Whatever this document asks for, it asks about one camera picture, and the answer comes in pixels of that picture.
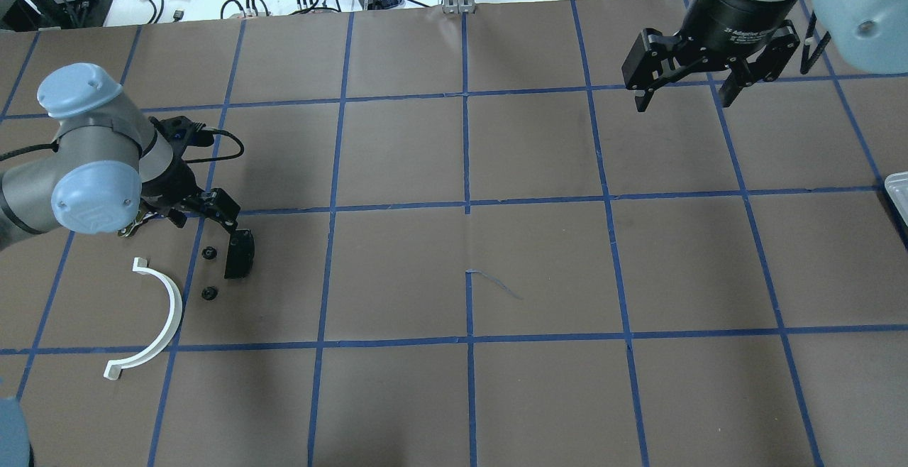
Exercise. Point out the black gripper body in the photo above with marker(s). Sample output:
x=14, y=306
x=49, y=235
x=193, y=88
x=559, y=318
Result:
x=172, y=184

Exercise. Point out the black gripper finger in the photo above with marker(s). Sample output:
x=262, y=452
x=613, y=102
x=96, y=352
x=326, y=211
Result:
x=173, y=216
x=216, y=205

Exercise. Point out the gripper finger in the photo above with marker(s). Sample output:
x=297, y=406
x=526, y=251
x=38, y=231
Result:
x=655, y=60
x=767, y=66

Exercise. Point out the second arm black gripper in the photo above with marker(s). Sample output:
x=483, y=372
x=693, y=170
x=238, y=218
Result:
x=731, y=16

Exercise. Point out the black bearing gear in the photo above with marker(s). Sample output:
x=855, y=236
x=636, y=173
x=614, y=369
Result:
x=209, y=293
x=209, y=253

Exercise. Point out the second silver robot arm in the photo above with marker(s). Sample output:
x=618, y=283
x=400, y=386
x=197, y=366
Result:
x=869, y=34

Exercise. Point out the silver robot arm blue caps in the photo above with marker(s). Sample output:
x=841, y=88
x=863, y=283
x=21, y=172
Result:
x=108, y=160

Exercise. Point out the ribbed silver metal tray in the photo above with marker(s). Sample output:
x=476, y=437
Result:
x=895, y=186

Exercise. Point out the black brake pad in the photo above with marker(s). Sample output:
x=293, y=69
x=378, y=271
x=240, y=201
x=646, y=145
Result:
x=240, y=255

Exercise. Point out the green brake shoe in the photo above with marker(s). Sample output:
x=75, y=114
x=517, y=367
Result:
x=137, y=223

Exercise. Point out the black monitor stand base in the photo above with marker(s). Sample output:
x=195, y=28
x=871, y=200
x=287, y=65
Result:
x=20, y=16

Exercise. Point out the brown paper mat blue grid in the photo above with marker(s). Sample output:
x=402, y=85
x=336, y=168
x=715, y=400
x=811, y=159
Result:
x=702, y=286

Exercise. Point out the loose blue tape strand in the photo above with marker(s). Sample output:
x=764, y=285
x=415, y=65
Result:
x=502, y=286

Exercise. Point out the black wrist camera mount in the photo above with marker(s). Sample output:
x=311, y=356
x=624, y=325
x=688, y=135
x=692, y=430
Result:
x=182, y=133

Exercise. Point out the white curved plastic bracket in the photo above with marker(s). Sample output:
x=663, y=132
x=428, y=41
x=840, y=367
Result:
x=167, y=319

